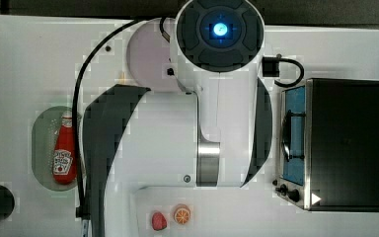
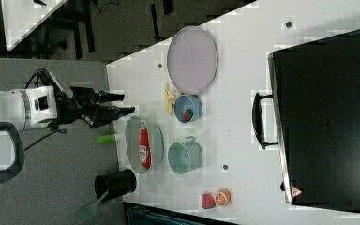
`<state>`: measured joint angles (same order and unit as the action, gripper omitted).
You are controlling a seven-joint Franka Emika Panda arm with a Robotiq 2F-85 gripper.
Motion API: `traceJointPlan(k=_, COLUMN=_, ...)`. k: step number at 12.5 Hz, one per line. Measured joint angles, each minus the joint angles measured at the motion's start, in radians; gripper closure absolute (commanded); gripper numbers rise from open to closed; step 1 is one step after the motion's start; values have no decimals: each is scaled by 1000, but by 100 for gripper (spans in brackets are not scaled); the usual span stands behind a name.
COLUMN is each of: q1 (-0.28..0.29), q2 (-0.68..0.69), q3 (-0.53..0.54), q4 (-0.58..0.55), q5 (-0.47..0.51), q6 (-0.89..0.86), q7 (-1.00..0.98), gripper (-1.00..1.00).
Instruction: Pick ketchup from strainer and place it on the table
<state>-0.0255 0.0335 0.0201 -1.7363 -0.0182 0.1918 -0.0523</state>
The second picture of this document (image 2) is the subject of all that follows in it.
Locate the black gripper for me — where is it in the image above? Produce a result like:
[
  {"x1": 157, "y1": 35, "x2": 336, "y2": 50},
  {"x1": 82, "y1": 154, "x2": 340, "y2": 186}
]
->
[{"x1": 48, "y1": 86, "x2": 135, "y2": 130}]

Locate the red plush ketchup bottle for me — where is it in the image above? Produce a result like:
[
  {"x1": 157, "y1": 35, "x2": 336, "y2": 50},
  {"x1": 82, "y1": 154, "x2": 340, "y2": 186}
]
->
[{"x1": 139, "y1": 121, "x2": 152, "y2": 170}]

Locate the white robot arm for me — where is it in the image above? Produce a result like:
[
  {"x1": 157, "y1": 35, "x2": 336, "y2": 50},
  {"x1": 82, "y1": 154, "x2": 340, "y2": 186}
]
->
[{"x1": 0, "y1": 86, "x2": 135, "y2": 184}]

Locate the green bottle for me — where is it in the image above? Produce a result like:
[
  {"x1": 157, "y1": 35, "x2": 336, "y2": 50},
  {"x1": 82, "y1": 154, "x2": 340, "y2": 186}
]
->
[{"x1": 97, "y1": 134, "x2": 120, "y2": 144}]

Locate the yellow plush toy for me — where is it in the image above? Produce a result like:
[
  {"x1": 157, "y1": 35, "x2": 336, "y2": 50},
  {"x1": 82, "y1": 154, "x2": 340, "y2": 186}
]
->
[{"x1": 164, "y1": 83, "x2": 177, "y2": 115}]

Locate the black cylinder cup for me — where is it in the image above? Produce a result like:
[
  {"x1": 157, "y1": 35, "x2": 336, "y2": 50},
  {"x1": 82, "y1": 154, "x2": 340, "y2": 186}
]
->
[{"x1": 94, "y1": 169, "x2": 137, "y2": 203}]

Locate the red toy in bowl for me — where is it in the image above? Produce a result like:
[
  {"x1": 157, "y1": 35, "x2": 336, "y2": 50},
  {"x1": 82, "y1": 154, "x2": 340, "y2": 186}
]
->
[{"x1": 183, "y1": 109, "x2": 193, "y2": 122}]

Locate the blue bowl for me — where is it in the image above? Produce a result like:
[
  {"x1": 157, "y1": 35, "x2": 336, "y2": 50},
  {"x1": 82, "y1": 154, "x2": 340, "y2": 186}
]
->
[{"x1": 174, "y1": 95, "x2": 203, "y2": 123}]

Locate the green metal pot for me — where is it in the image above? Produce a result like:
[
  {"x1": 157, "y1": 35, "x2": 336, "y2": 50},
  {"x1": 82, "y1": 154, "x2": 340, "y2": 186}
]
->
[{"x1": 168, "y1": 136, "x2": 203, "y2": 174}]

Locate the purple oval plate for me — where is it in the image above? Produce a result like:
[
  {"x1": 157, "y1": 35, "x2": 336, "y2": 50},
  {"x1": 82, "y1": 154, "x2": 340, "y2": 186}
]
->
[{"x1": 167, "y1": 26, "x2": 218, "y2": 95}]

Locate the green spatula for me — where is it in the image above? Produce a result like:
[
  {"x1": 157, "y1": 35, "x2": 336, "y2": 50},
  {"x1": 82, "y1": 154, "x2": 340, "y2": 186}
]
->
[{"x1": 74, "y1": 192, "x2": 108, "y2": 225}]

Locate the red strawberry toy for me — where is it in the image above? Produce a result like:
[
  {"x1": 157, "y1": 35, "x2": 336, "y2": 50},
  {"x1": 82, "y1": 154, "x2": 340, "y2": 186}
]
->
[{"x1": 202, "y1": 193, "x2": 216, "y2": 209}]

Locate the orange slice toy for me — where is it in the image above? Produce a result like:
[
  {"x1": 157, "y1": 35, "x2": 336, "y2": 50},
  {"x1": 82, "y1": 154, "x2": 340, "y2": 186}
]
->
[{"x1": 215, "y1": 188, "x2": 231, "y2": 206}]

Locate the black toaster oven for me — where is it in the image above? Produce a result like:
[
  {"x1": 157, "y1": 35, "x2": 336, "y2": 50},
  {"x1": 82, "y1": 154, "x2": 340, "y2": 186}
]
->
[{"x1": 267, "y1": 29, "x2": 360, "y2": 213}]

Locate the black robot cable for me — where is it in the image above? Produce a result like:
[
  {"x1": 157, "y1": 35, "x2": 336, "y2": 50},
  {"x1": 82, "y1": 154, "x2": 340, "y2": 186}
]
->
[{"x1": 23, "y1": 127, "x2": 68, "y2": 152}]

